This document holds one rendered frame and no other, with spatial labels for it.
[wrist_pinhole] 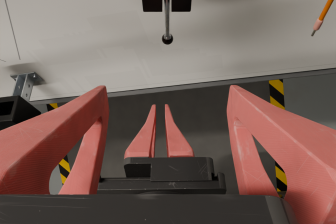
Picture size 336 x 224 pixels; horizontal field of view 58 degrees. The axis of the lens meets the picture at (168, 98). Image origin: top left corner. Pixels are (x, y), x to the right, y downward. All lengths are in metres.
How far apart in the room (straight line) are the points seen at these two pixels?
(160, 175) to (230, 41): 0.27
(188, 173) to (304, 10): 0.28
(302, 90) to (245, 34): 1.04
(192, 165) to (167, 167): 0.02
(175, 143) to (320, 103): 1.28
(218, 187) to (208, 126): 1.23
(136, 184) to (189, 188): 0.04
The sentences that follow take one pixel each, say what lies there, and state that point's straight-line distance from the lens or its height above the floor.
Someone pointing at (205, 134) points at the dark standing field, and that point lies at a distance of 1.47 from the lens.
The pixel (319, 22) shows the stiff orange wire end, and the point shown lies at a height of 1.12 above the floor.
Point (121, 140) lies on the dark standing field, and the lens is 1.56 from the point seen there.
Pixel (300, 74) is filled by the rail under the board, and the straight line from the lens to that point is 0.56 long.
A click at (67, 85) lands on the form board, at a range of 0.57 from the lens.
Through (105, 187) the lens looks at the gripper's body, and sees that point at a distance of 0.24.
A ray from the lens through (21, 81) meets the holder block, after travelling 0.58.
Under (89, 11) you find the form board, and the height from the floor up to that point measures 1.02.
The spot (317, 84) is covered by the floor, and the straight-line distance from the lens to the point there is 1.48.
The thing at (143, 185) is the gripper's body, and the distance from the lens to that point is 0.24.
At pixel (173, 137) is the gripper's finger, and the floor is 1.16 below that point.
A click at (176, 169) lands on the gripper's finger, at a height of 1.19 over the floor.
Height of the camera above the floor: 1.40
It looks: 76 degrees down
